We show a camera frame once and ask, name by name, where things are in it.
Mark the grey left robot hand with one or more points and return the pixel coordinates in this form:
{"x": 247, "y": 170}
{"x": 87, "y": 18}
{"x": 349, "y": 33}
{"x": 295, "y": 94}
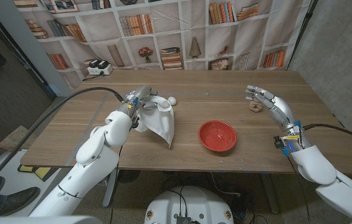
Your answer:
{"x": 138, "y": 95}

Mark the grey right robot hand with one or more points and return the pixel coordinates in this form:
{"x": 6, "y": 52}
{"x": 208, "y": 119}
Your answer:
{"x": 277, "y": 107}

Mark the white cloth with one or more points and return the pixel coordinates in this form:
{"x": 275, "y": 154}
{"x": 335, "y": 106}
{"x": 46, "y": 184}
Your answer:
{"x": 160, "y": 124}

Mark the red bowl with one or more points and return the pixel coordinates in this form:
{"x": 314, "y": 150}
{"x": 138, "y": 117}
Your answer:
{"x": 217, "y": 136}

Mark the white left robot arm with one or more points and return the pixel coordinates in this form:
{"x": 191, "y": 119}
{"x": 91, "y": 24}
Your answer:
{"x": 91, "y": 165}

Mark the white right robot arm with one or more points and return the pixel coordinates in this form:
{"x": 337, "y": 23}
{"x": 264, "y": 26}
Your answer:
{"x": 319, "y": 168}

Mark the white ball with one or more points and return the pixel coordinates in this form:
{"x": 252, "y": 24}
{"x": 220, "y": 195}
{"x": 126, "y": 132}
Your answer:
{"x": 173, "y": 100}

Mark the white power strip black plugs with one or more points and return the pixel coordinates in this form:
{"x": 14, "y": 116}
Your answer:
{"x": 100, "y": 68}

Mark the printed bookshelf backdrop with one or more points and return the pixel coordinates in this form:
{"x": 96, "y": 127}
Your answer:
{"x": 175, "y": 37}

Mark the black backdrop stand pole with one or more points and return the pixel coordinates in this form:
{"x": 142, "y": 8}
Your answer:
{"x": 302, "y": 32}

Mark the black ribbed round object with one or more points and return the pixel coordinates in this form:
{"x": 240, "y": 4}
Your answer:
{"x": 129, "y": 175}

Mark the grey table leg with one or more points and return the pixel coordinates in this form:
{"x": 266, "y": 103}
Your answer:
{"x": 270, "y": 196}

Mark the white table leg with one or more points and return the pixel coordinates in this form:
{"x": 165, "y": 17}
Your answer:
{"x": 111, "y": 189}

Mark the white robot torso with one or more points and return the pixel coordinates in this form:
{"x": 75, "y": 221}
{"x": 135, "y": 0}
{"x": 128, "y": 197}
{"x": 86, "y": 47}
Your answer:
{"x": 191, "y": 202}

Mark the yellow and black floor object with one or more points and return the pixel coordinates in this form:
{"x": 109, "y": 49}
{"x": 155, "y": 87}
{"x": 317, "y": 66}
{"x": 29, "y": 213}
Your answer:
{"x": 38, "y": 172}

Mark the speckled beige floor board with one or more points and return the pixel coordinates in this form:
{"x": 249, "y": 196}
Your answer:
{"x": 10, "y": 140}

